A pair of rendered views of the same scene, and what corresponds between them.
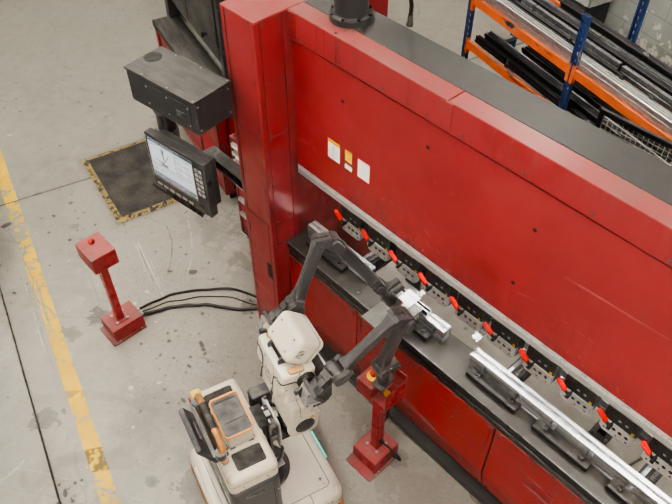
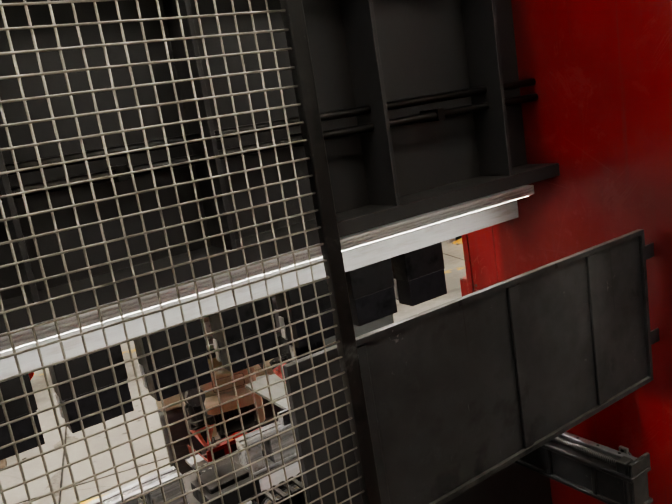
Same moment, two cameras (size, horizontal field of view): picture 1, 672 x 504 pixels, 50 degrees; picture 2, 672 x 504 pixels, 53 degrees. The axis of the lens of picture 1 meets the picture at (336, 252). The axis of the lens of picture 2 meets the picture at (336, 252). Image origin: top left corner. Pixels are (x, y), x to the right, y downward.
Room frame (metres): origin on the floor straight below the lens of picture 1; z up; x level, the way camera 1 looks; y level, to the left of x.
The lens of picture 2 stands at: (2.83, -2.14, 1.79)
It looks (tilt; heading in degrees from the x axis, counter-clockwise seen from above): 12 degrees down; 100
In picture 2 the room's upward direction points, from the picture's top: 9 degrees counter-clockwise
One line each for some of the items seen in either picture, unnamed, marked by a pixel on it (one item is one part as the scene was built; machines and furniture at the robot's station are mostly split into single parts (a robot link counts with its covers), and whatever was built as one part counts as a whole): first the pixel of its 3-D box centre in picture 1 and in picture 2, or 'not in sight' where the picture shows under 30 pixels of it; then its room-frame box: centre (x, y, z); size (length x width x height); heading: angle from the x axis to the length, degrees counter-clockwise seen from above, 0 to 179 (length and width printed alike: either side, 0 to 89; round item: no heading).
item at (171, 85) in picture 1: (188, 142); not in sight; (3.02, 0.78, 1.53); 0.51 x 0.25 x 0.85; 51
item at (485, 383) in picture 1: (492, 389); not in sight; (1.91, -0.76, 0.89); 0.30 x 0.05 x 0.03; 42
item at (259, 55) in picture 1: (313, 170); (581, 266); (3.23, 0.13, 1.15); 0.85 x 0.25 x 2.30; 132
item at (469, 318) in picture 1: (474, 308); (172, 356); (2.11, -0.65, 1.26); 0.15 x 0.09 x 0.17; 42
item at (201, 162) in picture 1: (185, 169); not in sight; (2.92, 0.79, 1.42); 0.45 x 0.12 x 0.36; 51
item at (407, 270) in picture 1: (412, 261); (308, 309); (2.41, -0.38, 1.26); 0.15 x 0.09 x 0.17; 42
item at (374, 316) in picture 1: (392, 313); (290, 386); (2.29, -0.29, 1.00); 0.26 x 0.18 x 0.01; 132
